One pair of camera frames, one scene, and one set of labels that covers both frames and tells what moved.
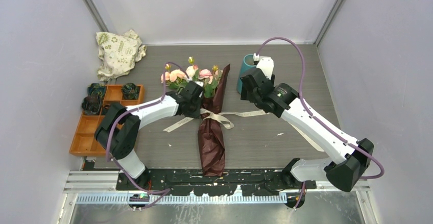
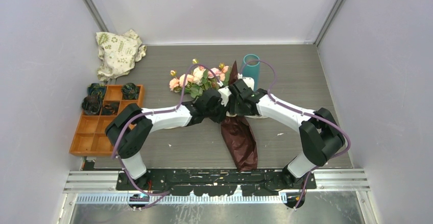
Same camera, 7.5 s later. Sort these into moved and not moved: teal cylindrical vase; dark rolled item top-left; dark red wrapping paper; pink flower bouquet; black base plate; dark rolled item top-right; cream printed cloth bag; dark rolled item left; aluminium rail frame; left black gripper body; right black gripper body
Moved: left black gripper body; right black gripper body; pink flower bouquet; dark red wrapping paper
Not moved: dark rolled item top-left; aluminium rail frame; black base plate; dark rolled item left; dark rolled item top-right; teal cylindrical vase; cream printed cloth bag
